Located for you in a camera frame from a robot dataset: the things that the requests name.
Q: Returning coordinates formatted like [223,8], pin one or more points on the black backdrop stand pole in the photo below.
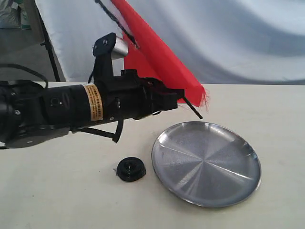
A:
[47,44]

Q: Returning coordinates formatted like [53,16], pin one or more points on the white backdrop cloth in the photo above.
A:
[220,41]

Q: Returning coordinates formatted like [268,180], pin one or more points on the white sack in background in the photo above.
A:
[13,15]

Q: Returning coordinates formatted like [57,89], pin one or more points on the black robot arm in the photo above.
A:
[31,114]

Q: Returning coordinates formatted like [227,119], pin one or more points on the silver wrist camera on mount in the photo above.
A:
[106,49]

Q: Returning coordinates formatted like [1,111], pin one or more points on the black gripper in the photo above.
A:
[127,96]

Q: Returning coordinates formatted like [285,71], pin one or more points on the red flag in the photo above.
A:
[152,56]

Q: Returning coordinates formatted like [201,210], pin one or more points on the round silver metal plate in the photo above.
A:
[206,164]

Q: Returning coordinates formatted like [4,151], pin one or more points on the black round plastic cap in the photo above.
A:
[130,169]

